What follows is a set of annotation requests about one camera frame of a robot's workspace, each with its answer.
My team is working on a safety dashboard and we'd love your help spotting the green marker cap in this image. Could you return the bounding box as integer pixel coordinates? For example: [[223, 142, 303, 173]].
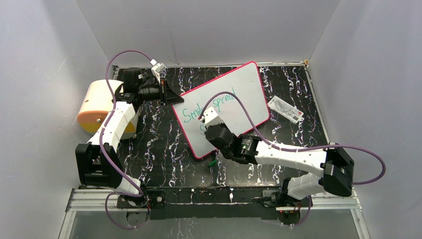
[[208, 159, 217, 167]]

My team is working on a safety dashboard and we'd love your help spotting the black whiteboard clip left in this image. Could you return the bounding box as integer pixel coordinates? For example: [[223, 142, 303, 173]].
[[211, 150, 218, 158]]

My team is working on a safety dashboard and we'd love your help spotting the white printed plastic package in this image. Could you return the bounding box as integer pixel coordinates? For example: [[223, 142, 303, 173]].
[[267, 96, 304, 123]]

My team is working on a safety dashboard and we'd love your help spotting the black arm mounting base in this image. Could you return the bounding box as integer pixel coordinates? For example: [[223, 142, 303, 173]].
[[117, 187, 309, 224]]

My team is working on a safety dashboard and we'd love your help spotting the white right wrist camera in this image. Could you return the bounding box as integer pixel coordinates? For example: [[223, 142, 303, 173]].
[[199, 107, 222, 128]]

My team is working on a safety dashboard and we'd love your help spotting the pink framed whiteboard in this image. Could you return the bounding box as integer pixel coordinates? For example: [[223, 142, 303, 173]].
[[172, 61, 270, 159]]

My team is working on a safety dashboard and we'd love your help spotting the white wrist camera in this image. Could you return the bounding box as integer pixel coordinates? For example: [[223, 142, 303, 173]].
[[199, 107, 222, 128], [150, 59, 167, 85]]

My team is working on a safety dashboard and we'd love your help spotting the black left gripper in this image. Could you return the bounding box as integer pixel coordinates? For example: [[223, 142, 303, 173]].
[[139, 79, 185, 107]]

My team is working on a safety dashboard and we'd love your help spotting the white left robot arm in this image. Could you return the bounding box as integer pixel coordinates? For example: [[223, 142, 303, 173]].
[[75, 63, 184, 207]]

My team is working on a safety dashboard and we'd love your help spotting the beige cylindrical drum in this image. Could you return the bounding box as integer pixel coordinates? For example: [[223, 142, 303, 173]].
[[77, 80, 123, 137]]

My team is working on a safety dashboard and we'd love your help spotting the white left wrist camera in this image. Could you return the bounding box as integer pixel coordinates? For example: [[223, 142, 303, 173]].
[[150, 59, 167, 85]]

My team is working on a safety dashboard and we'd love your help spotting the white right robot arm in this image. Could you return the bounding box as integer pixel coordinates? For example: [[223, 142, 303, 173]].
[[205, 124, 354, 206]]

